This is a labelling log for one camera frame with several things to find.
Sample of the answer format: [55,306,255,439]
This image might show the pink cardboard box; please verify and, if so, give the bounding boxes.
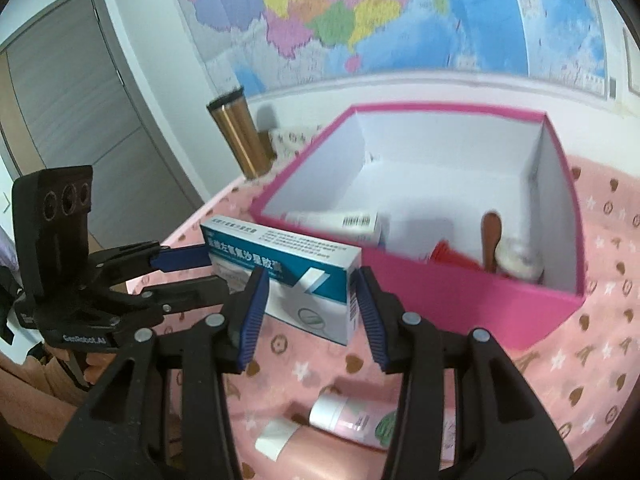
[248,103,587,351]

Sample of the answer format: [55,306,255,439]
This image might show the brown slotted spatula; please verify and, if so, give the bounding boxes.
[481,211,503,273]

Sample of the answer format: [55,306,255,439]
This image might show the blue and white medicine box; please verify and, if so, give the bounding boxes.
[200,219,363,346]

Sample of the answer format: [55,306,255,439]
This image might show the grey door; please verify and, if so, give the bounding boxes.
[0,0,216,256]

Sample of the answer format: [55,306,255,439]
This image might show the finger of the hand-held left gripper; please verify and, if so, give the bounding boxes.
[107,275,232,332]
[89,241,215,286]

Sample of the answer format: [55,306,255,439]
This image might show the white patterned cloth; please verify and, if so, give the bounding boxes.
[267,124,326,163]

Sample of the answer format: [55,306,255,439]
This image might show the pink printed tablecloth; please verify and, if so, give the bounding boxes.
[125,150,640,480]

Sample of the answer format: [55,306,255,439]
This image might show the white wall socket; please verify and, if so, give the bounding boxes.
[621,27,640,93]

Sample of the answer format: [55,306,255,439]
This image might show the gold thermos flask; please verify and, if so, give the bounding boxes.
[206,86,275,181]

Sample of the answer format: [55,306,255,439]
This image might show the white tape roll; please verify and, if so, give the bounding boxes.
[492,237,546,283]

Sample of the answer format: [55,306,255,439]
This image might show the pink tube with green print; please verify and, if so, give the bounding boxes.
[308,394,408,453]

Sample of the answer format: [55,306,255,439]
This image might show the colourful wall map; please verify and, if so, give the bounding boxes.
[162,0,621,103]

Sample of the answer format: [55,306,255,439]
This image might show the large pink tube white cap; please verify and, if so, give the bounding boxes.
[255,417,396,480]

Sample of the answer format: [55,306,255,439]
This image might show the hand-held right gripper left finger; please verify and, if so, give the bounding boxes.
[47,266,271,480]

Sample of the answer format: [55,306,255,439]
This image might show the red plastic T-handle tool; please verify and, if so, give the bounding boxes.
[427,240,483,267]

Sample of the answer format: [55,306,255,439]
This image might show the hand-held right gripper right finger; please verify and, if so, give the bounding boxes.
[356,266,576,480]

